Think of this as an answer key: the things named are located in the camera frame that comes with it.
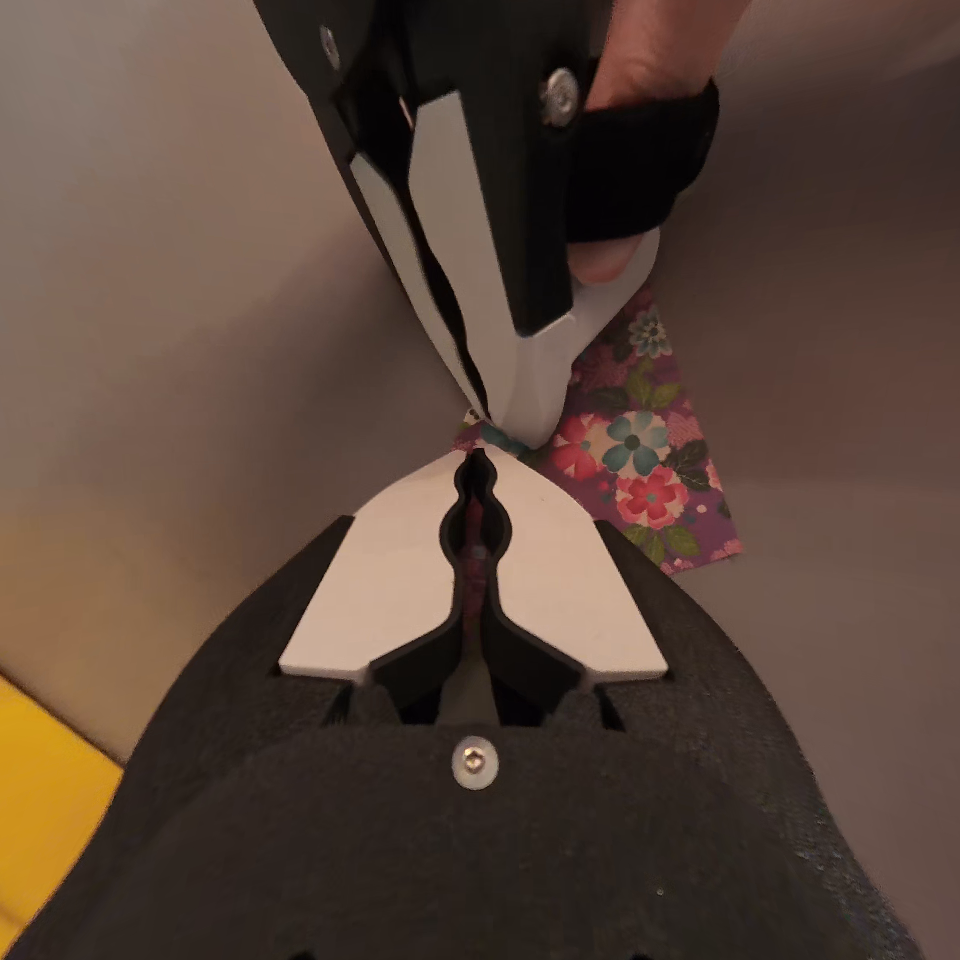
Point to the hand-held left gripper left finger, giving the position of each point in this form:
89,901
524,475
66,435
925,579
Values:
375,600

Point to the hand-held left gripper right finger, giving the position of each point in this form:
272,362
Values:
570,592

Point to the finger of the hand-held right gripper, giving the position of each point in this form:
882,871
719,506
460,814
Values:
457,225
390,225

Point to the purple floral origami paper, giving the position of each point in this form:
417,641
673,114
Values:
637,480

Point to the person's right hand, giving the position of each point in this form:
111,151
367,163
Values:
660,45

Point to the yellow board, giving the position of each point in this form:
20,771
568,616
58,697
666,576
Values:
37,787

